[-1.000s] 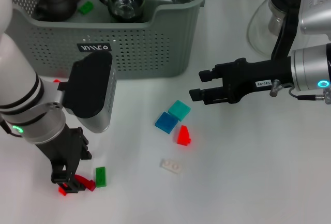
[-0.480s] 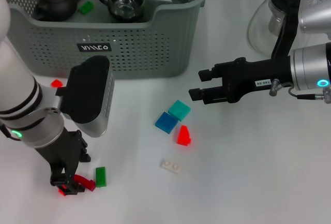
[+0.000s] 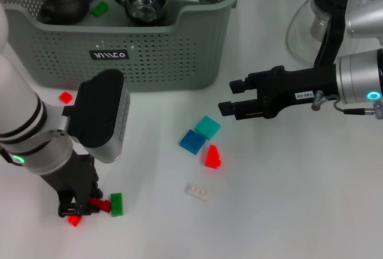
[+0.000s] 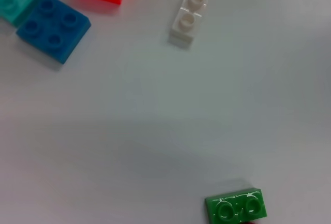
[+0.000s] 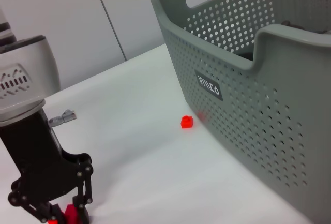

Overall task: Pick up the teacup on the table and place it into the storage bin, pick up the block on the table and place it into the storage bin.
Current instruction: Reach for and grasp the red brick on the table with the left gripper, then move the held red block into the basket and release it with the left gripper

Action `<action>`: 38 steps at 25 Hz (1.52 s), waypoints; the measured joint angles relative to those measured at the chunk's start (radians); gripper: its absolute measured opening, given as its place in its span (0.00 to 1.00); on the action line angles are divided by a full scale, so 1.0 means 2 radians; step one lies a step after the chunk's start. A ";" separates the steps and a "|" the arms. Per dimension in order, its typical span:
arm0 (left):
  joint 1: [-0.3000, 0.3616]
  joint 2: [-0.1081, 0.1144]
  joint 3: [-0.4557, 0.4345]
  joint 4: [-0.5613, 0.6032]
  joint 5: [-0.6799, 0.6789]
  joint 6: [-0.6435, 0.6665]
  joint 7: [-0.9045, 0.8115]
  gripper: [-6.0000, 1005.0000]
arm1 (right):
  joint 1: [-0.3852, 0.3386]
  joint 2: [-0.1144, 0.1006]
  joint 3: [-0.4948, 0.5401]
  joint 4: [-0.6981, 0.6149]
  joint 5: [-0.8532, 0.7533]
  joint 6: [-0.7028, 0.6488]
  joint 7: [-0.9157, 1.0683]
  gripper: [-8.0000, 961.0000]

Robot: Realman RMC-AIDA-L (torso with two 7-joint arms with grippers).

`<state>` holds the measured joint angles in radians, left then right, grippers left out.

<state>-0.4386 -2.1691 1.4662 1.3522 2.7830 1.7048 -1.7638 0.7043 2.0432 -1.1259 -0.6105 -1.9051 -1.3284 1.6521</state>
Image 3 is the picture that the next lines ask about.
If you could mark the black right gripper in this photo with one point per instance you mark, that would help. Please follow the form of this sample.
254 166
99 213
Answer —
299 85

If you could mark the green building block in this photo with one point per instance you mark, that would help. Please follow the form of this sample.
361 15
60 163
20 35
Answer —
116 204
100 9

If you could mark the teal square building block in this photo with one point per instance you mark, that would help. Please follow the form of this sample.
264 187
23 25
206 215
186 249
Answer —
208 126

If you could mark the blue square building block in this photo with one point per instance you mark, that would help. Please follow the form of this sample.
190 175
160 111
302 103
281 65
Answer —
193 142

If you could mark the grey perforated storage bin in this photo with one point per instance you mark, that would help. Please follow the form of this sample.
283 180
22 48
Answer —
179 46

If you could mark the small red building block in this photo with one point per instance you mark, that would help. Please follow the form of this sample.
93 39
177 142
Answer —
66 97

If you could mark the dark clay teapot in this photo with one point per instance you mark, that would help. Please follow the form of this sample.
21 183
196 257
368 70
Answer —
67 4

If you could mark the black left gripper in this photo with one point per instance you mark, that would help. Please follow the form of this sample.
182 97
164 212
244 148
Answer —
74 178

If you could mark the dark red arch block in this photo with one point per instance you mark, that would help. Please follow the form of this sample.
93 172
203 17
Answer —
104 204

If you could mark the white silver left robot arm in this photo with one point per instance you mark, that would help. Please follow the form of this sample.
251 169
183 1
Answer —
18 106

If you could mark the bright red small cube block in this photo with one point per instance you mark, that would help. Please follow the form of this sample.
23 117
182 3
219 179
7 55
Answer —
74 220

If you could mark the bright red slope block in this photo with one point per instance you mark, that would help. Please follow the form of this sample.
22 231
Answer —
213 156

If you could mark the glass teapot black lid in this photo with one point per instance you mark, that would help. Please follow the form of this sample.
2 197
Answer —
330 40

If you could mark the white flat plate block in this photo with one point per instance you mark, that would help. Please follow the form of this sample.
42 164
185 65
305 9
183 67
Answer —
199 192

